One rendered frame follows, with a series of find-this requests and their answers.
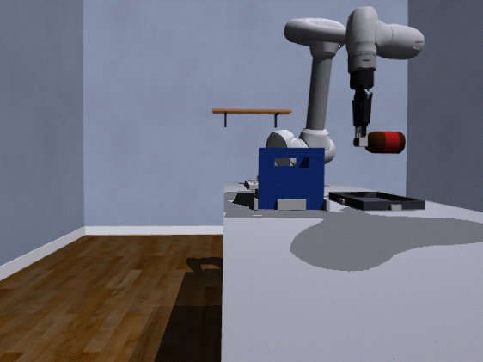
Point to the brown bottle with red label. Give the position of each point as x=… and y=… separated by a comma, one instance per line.
x=384, y=142

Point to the blue divided crate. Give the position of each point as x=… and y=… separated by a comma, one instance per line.
x=303, y=181

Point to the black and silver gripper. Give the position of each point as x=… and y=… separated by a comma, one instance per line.
x=361, y=81

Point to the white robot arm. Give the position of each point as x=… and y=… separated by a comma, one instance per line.
x=365, y=37

